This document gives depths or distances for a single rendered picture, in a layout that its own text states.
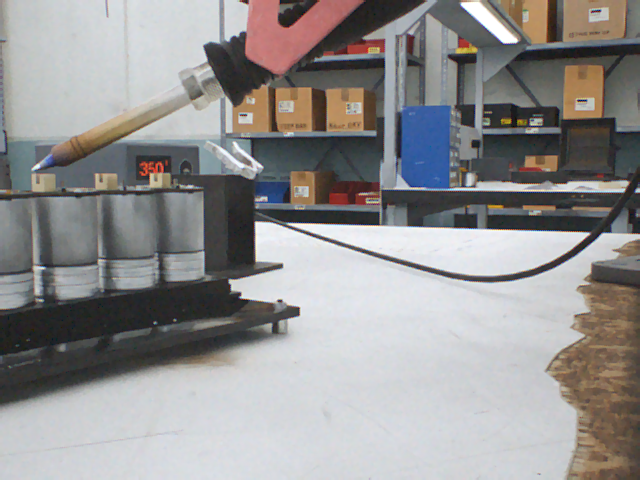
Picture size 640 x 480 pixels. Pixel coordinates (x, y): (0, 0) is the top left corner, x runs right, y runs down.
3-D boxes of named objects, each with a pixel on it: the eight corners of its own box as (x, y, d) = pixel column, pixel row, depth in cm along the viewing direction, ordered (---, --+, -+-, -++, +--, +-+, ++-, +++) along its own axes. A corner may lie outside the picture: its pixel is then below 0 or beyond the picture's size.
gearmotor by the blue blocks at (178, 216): (216, 297, 35) (214, 185, 35) (174, 305, 34) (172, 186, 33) (180, 292, 37) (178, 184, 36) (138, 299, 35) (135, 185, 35)
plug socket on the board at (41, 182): (62, 191, 30) (61, 174, 30) (41, 192, 29) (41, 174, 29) (50, 191, 30) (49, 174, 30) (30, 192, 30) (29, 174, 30)
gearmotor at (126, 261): (168, 306, 33) (165, 186, 33) (120, 315, 31) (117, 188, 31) (131, 300, 35) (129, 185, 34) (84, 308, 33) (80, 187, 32)
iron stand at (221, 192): (203, 330, 50) (276, 210, 47) (117, 249, 53) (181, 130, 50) (254, 314, 56) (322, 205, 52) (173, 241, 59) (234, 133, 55)
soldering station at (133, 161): (203, 226, 91) (201, 143, 90) (127, 233, 82) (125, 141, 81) (114, 220, 100) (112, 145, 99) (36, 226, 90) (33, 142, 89)
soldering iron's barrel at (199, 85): (62, 179, 27) (226, 96, 28) (39, 139, 27) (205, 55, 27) (70, 177, 29) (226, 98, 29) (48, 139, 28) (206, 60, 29)
